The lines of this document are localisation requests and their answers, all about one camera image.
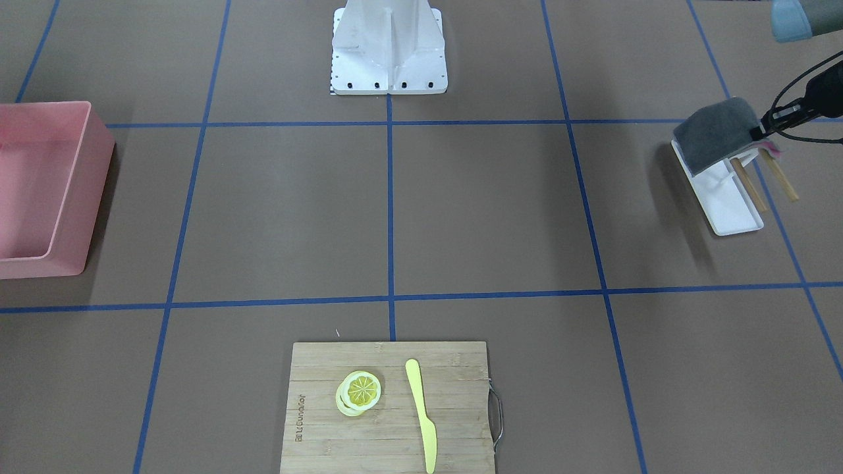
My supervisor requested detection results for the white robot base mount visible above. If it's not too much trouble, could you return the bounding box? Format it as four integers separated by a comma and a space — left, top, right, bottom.
329, 1, 449, 95

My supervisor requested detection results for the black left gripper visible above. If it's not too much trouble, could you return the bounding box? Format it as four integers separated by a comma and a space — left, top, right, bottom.
761, 63, 842, 136

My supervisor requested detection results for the bamboo cutting board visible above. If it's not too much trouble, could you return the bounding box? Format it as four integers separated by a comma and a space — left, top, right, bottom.
279, 342, 496, 473

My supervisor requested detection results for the white rack tray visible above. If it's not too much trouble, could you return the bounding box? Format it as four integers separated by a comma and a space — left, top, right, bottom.
671, 139, 764, 236

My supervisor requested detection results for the yellow lemon slice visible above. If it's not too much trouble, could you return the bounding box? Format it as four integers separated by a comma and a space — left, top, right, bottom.
335, 370, 382, 417

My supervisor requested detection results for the grey wiping cloth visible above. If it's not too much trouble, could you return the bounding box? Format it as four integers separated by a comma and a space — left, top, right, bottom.
672, 97, 782, 176

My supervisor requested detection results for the wooden rack rod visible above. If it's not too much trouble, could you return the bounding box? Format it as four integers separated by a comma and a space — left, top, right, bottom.
729, 157, 769, 213
761, 148, 800, 202

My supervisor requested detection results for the yellow plastic knife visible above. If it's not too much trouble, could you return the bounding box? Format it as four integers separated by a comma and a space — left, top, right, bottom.
404, 358, 439, 473

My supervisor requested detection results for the pink plastic bin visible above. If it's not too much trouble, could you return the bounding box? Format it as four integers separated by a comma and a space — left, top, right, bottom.
1, 100, 115, 280

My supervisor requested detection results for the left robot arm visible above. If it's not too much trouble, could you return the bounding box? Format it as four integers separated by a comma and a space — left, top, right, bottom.
761, 1, 842, 144

